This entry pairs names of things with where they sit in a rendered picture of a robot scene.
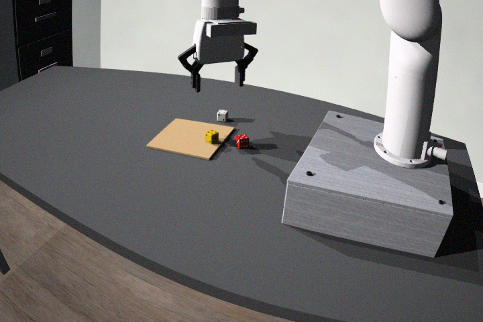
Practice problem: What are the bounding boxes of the red die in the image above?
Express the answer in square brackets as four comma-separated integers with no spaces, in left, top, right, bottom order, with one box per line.
[236,134,249,149]

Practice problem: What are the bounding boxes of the yellow die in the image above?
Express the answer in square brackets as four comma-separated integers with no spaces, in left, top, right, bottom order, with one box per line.
[205,129,219,144]

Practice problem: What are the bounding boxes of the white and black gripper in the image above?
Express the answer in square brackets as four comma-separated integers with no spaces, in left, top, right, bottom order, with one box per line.
[178,18,258,93]

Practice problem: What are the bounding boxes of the white die with black pips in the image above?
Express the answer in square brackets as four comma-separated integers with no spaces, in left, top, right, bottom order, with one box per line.
[217,110,228,122]

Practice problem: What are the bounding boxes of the tan square mat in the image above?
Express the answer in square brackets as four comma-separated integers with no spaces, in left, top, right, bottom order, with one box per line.
[146,118,234,160]

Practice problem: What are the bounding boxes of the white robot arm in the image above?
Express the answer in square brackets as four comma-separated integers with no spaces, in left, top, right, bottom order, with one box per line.
[201,0,447,168]

